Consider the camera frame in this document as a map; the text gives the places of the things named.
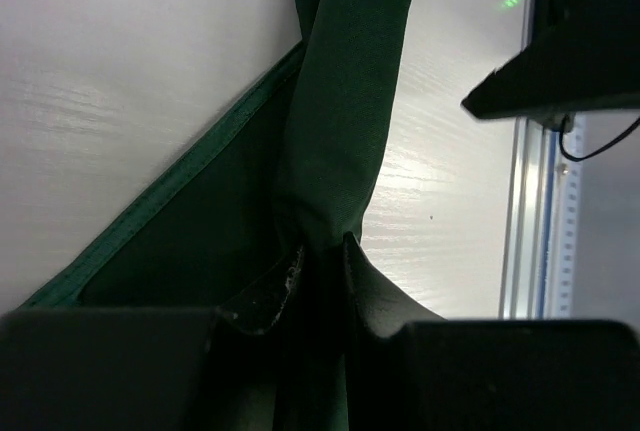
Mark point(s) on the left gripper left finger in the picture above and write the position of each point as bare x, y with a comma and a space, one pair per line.
123, 369

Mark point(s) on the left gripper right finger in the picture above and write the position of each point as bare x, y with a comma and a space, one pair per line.
409, 369

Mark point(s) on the aluminium front rail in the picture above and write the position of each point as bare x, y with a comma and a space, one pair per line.
527, 233

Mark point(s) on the white slotted cable duct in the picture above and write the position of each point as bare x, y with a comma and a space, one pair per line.
568, 194

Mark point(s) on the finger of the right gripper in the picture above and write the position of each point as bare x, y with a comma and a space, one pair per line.
586, 60

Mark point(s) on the dark green cloth napkin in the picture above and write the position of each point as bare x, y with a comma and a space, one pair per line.
291, 165

